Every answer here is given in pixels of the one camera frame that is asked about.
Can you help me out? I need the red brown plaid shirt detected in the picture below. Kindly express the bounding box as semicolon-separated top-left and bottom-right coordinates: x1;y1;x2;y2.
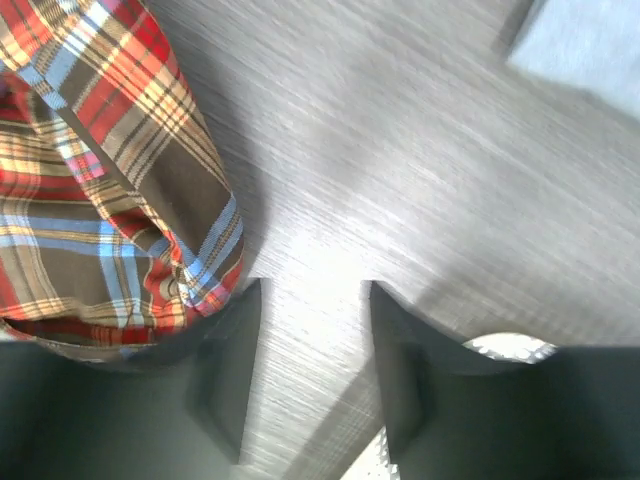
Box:
1;1;244;363

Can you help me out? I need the folded light blue shirt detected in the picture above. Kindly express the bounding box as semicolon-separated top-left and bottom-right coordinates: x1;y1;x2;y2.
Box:
507;0;639;118

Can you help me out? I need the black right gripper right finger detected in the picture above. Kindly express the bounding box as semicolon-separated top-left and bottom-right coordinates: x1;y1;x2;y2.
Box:
369;283;639;479

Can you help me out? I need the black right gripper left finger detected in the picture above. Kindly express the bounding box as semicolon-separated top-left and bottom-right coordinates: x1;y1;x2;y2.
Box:
1;282;262;479

